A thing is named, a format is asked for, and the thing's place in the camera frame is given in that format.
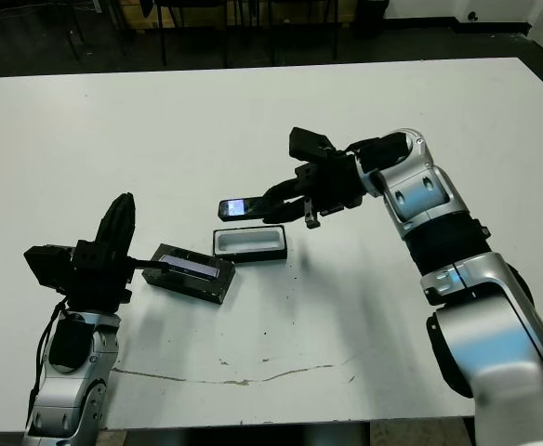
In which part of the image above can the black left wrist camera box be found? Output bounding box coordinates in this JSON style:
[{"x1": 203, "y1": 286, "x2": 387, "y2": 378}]
[{"x1": 23, "y1": 244, "x2": 75, "y2": 292}]

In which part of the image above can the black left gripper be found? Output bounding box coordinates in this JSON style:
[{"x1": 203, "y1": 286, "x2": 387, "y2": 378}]
[{"x1": 61, "y1": 192, "x2": 170, "y2": 315}]

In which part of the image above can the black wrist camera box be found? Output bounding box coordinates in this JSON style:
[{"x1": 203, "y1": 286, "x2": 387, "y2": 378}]
[
  {"x1": 23, "y1": 244, "x2": 75, "y2": 292},
  {"x1": 288, "y1": 126, "x2": 336, "y2": 164}
]

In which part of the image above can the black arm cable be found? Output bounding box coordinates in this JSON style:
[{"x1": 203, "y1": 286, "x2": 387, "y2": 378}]
[
  {"x1": 27, "y1": 296, "x2": 68, "y2": 419},
  {"x1": 334, "y1": 137, "x2": 384, "y2": 157}
]

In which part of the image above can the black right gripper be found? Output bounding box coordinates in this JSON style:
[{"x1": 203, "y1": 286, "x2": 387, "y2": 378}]
[{"x1": 262, "y1": 155, "x2": 365, "y2": 230}]

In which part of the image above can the black box base white liner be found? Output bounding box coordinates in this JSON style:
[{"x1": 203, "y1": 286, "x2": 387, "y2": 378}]
[{"x1": 211, "y1": 224, "x2": 289, "y2": 265}]

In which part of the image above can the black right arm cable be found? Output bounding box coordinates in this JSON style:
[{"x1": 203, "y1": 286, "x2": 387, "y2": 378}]
[{"x1": 334, "y1": 137, "x2": 384, "y2": 157}]

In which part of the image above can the slim black camera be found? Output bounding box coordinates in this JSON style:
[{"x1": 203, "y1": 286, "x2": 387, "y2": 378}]
[{"x1": 218, "y1": 196, "x2": 272, "y2": 220}]

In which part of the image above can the black box lid silver label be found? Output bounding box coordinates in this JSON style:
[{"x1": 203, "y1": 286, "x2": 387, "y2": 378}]
[{"x1": 141, "y1": 243, "x2": 235, "y2": 307}]

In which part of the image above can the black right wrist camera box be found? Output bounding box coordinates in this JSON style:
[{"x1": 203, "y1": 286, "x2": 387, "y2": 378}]
[{"x1": 288, "y1": 126, "x2": 336, "y2": 164}]

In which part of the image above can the black trash bin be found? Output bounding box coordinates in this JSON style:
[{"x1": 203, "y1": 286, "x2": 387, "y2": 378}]
[{"x1": 353, "y1": 0, "x2": 391, "y2": 41}]

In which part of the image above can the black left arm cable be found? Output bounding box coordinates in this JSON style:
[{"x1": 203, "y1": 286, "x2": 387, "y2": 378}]
[{"x1": 27, "y1": 296, "x2": 68, "y2": 419}]

